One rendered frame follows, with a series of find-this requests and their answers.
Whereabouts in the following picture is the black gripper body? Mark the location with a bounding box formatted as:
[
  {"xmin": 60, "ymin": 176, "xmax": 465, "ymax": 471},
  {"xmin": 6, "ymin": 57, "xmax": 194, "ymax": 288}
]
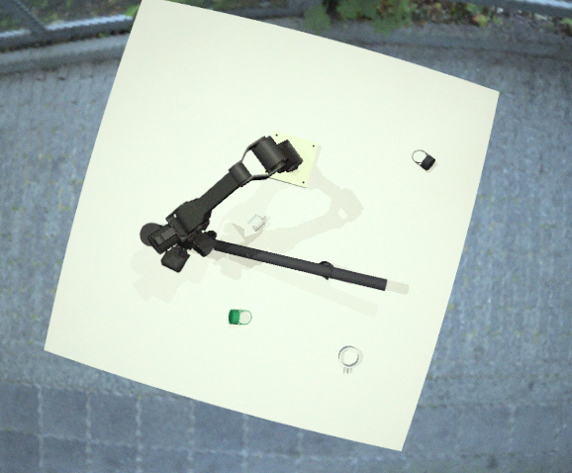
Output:
[{"xmin": 160, "ymin": 220, "xmax": 211, "ymax": 272}]

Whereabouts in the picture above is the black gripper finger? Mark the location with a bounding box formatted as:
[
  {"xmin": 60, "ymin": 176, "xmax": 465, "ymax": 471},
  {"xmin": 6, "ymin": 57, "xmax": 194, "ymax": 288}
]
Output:
[{"xmin": 170, "ymin": 246, "xmax": 190, "ymax": 262}]

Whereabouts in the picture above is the grey metal ring clamp with tab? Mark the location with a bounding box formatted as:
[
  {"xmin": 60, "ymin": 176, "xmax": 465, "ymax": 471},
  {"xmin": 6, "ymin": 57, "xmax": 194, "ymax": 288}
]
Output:
[{"xmin": 338, "ymin": 345, "xmax": 360, "ymax": 374}]

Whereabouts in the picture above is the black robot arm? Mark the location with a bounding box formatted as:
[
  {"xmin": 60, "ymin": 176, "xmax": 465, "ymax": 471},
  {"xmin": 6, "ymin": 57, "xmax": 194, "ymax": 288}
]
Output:
[{"xmin": 147, "ymin": 136, "xmax": 304, "ymax": 257}]

